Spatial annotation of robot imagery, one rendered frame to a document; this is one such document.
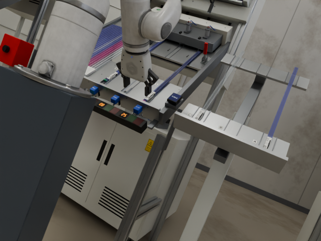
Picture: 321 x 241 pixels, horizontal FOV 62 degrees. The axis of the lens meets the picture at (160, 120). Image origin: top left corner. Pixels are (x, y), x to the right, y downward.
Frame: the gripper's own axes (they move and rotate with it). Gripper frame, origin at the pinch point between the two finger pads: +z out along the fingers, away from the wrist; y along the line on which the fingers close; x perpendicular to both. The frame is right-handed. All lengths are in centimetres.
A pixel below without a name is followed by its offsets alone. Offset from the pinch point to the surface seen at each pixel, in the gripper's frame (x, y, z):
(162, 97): 12.0, 3.7, 10.2
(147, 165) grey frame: -10.1, 11.5, 25.4
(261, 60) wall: 325, -6, 142
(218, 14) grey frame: 78, -2, -2
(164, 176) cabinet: 7, 10, 53
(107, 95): 2.4, -17.3, 12.2
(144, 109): 2.4, 1.7, 11.0
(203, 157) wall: 206, -28, 263
